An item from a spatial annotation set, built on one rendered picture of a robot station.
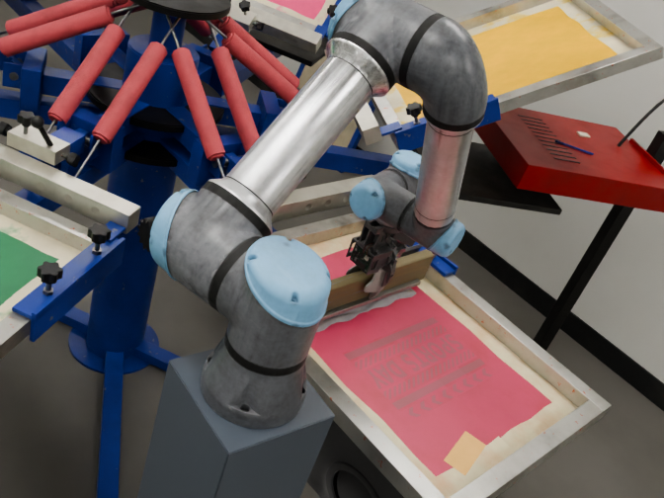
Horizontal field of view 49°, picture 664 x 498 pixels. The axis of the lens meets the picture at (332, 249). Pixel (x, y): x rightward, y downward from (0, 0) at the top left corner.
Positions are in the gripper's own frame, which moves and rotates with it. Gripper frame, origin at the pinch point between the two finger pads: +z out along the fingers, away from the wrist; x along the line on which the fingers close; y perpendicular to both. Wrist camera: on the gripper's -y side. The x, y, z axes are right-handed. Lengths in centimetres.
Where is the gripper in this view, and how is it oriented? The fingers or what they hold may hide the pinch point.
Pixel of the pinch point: (367, 287)
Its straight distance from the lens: 169.4
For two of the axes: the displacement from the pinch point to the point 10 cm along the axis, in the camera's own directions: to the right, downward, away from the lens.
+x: 6.4, 5.8, -5.1
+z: -2.7, 7.8, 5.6
